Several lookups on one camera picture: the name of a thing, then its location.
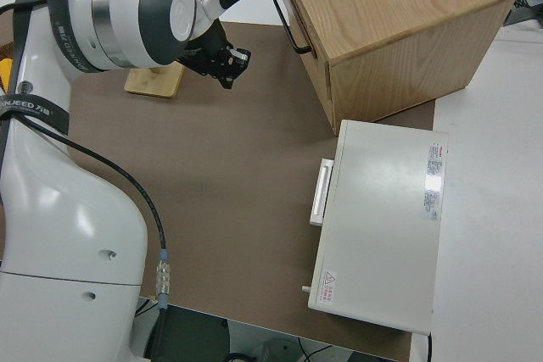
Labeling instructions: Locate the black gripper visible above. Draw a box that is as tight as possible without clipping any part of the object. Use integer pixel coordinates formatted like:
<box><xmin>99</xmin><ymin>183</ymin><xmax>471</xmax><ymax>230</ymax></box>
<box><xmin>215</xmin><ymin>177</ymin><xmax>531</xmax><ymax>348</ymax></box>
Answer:
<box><xmin>182</xmin><ymin>22</ymin><xmax>252</xmax><ymax>91</ymax></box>

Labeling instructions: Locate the wooden drawer with black handle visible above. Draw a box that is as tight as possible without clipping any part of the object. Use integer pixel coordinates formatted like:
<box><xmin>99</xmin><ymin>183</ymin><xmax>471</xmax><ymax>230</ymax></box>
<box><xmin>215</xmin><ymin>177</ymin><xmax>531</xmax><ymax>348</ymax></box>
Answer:
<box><xmin>271</xmin><ymin>0</ymin><xmax>331</xmax><ymax>83</ymax></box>

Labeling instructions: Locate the yellow corn cob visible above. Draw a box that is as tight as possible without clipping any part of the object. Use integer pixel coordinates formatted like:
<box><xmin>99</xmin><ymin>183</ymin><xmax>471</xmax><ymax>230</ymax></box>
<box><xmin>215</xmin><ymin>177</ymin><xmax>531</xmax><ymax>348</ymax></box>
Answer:
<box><xmin>0</xmin><ymin>58</ymin><xmax>13</xmax><ymax>94</ymax></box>

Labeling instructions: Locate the wooden mug stand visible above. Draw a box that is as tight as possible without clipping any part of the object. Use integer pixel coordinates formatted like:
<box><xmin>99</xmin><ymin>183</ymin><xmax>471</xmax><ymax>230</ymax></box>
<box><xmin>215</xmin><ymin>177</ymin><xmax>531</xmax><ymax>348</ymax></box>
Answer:
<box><xmin>124</xmin><ymin>63</ymin><xmax>186</xmax><ymax>100</ymax></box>

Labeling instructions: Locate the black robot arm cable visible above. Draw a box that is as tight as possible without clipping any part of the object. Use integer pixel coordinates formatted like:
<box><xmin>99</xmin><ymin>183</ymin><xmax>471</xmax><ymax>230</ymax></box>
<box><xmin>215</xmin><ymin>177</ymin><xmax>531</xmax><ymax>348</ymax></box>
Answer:
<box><xmin>0</xmin><ymin>0</ymin><xmax>173</xmax><ymax>312</ymax></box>

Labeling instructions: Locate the brown table mat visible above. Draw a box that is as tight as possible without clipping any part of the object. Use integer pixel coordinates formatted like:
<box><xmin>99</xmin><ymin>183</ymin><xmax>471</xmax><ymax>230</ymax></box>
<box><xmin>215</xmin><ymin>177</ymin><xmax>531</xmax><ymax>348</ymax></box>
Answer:
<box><xmin>0</xmin><ymin>20</ymin><xmax>438</xmax><ymax>362</ymax></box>

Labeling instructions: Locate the white toaster oven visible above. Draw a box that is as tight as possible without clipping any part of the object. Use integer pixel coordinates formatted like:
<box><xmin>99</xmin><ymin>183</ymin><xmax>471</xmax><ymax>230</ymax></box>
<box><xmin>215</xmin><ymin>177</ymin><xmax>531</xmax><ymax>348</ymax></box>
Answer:
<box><xmin>301</xmin><ymin>119</ymin><xmax>450</xmax><ymax>334</ymax></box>

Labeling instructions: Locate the light wooden cabinet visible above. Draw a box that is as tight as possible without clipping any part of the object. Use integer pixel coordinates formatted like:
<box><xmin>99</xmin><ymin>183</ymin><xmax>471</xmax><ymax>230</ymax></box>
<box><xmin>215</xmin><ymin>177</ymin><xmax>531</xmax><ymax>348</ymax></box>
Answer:
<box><xmin>274</xmin><ymin>0</ymin><xmax>519</xmax><ymax>136</ymax></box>

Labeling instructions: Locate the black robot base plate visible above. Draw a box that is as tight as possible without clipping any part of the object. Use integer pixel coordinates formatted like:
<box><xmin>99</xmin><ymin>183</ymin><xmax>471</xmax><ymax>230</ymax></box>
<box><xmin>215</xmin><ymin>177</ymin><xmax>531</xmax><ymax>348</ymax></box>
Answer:
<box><xmin>143</xmin><ymin>304</ymin><xmax>230</xmax><ymax>359</ymax></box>

